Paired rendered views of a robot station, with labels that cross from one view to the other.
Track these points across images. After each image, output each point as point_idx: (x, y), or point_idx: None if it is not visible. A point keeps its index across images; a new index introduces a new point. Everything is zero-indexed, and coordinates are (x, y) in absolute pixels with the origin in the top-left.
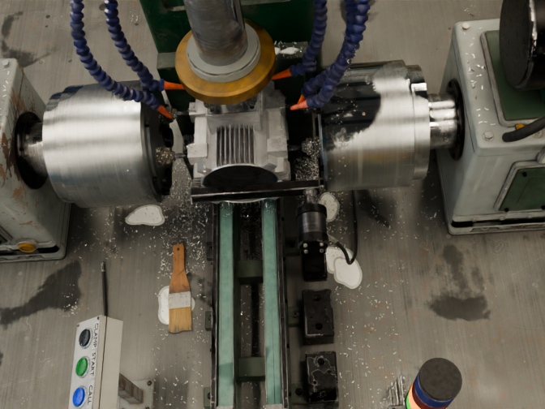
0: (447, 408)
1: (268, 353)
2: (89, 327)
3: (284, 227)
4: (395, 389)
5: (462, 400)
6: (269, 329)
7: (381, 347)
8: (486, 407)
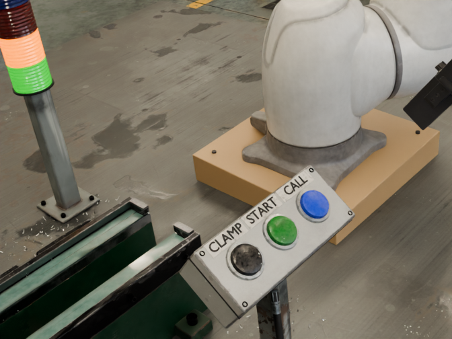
0: (30, 198)
1: (86, 251)
2: (227, 267)
3: None
4: (40, 230)
5: (14, 196)
6: (55, 269)
7: (2, 262)
8: (9, 183)
